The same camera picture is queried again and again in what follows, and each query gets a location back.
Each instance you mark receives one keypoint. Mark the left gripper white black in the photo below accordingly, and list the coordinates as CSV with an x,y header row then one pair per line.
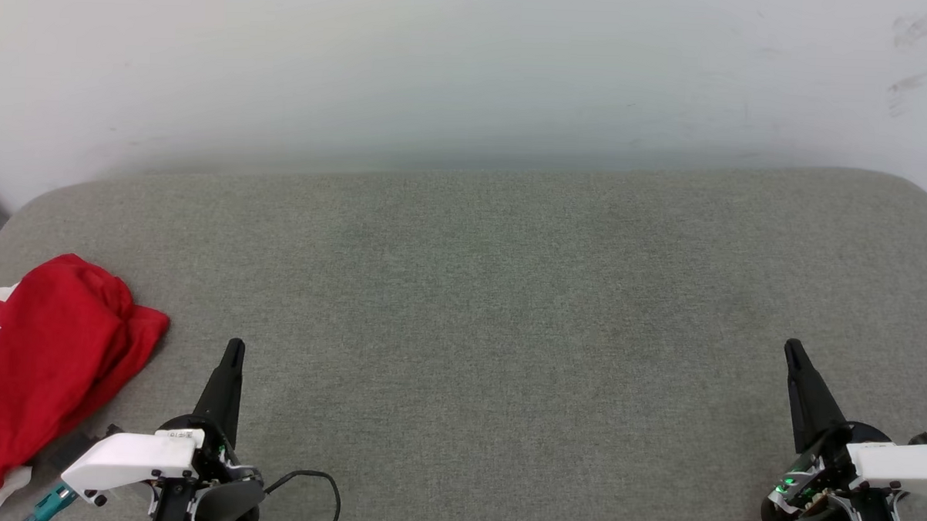
x,y
137,457

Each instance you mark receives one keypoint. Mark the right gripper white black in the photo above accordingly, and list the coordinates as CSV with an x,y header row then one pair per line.
x,y
888,464

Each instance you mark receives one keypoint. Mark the red white-trimmed jersey shirt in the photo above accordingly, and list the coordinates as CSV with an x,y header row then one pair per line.
x,y
40,354

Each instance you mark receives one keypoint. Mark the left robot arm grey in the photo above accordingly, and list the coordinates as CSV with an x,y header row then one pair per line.
x,y
231,503

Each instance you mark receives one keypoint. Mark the grey fabric sofa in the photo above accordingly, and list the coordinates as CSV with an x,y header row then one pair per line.
x,y
492,315

